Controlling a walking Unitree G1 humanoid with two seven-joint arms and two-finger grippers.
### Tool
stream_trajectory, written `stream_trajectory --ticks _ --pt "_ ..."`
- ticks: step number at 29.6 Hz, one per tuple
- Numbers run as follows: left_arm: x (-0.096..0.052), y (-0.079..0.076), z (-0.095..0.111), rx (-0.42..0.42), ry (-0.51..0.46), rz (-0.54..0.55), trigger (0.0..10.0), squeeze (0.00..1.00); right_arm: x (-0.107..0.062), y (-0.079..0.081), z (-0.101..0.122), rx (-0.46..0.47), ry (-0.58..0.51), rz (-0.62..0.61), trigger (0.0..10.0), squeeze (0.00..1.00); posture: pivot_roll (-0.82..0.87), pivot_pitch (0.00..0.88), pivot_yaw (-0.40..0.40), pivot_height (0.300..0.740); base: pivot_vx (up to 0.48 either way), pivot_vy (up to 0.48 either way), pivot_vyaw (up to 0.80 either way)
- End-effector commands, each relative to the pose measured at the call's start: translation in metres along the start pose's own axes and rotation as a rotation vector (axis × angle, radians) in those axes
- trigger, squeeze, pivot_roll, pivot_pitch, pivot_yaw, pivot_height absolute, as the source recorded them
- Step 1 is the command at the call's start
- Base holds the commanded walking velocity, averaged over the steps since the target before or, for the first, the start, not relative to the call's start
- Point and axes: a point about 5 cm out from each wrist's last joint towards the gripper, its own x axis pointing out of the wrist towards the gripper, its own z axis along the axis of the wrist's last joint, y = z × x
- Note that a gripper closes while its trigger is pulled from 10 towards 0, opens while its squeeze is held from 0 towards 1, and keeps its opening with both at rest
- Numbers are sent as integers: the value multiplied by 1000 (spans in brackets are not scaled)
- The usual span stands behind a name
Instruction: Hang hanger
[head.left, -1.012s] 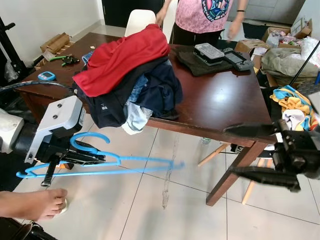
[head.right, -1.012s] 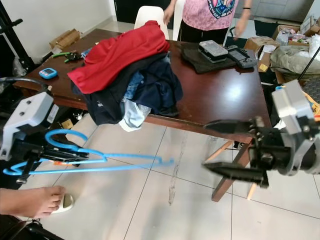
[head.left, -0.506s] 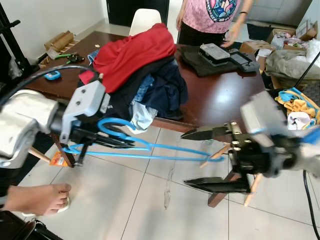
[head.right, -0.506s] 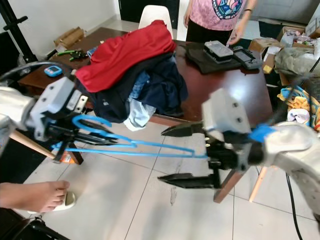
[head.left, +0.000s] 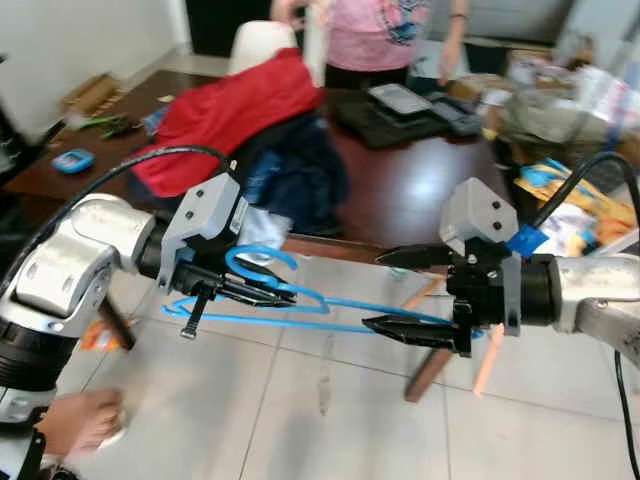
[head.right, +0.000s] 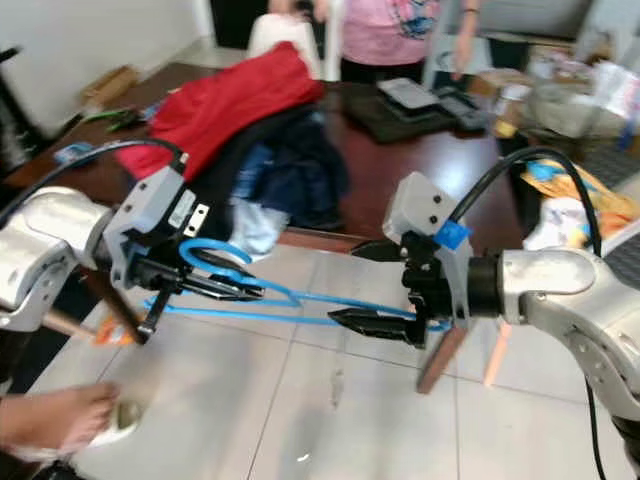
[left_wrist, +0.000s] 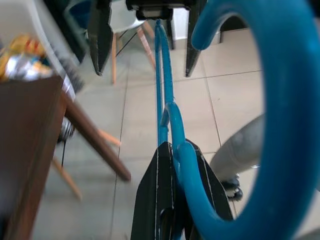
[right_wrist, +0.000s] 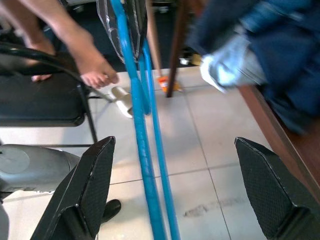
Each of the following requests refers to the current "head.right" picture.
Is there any bare foot in sandal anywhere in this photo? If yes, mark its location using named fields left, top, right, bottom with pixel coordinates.
left=0, top=382, right=143, bottom=463

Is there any blue plastic clothes hanger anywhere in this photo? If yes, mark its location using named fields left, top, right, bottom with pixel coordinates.
left=144, top=237, right=453, bottom=332

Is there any orange and blue bag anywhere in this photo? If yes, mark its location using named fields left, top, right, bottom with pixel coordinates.
left=518, top=157, right=640, bottom=243

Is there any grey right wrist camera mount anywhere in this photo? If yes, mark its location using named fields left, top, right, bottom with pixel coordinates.
left=381, top=171, right=474, bottom=323

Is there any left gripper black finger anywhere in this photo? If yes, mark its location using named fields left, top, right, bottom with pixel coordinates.
left=186, top=265, right=266, bottom=293
left=175, top=284, right=259, bottom=304

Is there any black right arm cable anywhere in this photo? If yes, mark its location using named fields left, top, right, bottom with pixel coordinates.
left=448, top=146, right=613, bottom=480

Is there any green handled tool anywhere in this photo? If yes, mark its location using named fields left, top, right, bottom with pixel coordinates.
left=79, top=107, right=152, bottom=132

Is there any cardboard box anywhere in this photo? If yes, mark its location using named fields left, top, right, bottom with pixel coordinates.
left=81, top=64, right=142, bottom=110

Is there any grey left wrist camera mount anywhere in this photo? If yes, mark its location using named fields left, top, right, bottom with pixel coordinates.
left=104, top=164, right=212, bottom=293

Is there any small blue device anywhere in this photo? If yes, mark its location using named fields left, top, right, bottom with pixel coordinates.
left=52, top=141, right=97, bottom=167

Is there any navy blue garment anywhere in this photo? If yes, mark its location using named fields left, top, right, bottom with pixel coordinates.
left=218, top=103, right=352, bottom=233

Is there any person in pink shirt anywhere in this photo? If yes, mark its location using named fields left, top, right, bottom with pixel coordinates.
left=264, top=0, right=488, bottom=85

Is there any black case with grey tray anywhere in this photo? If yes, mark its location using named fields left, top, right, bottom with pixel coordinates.
left=344, top=77, right=498, bottom=144

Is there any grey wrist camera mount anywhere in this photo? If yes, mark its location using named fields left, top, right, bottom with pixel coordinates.
left=104, top=164, right=212, bottom=293
left=381, top=171, right=474, bottom=323

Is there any red garment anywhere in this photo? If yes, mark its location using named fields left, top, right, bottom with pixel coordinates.
left=114, top=41, right=327, bottom=183

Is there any blue tape tag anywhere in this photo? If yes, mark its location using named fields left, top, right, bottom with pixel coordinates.
left=434, top=219, right=472, bottom=252

